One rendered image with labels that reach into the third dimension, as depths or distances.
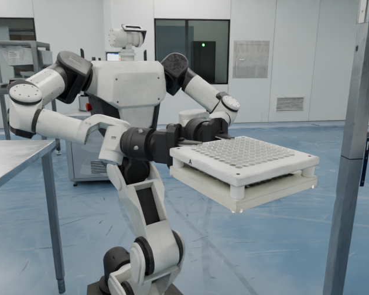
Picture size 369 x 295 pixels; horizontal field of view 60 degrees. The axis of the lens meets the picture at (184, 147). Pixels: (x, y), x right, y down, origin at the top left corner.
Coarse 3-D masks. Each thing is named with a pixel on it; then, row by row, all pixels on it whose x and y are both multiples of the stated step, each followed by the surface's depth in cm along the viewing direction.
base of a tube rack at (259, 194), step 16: (176, 176) 77; (192, 176) 73; (208, 176) 73; (288, 176) 73; (208, 192) 67; (224, 192) 64; (256, 192) 64; (272, 192) 65; (288, 192) 68; (240, 208) 61
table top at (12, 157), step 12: (0, 144) 157; (12, 144) 157; (24, 144) 157; (36, 144) 157; (48, 144) 157; (0, 156) 137; (12, 156) 137; (24, 156) 137; (36, 156) 143; (0, 168) 122; (12, 168) 122; (24, 168) 131; (0, 180) 112
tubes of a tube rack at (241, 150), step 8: (216, 144) 79; (224, 144) 78; (232, 144) 78; (240, 144) 79; (248, 144) 79; (256, 144) 78; (216, 152) 72; (224, 152) 71; (232, 152) 71; (240, 152) 72; (248, 152) 72; (256, 152) 71; (264, 152) 72; (272, 152) 72; (280, 152) 72; (240, 160) 66; (248, 160) 67
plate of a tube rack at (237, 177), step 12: (180, 156) 74; (192, 156) 72; (204, 156) 72; (300, 156) 72; (312, 156) 72; (204, 168) 67; (216, 168) 64; (228, 168) 64; (252, 168) 64; (264, 168) 64; (276, 168) 64; (288, 168) 66; (300, 168) 68; (228, 180) 61; (240, 180) 59; (252, 180) 61
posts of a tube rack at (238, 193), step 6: (174, 162) 78; (180, 162) 78; (306, 168) 72; (312, 168) 71; (306, 174) 72; (312, 174) 72; (234, 192) 60; (240, 192) 60; (234, 198) 61; (240, 198) 61
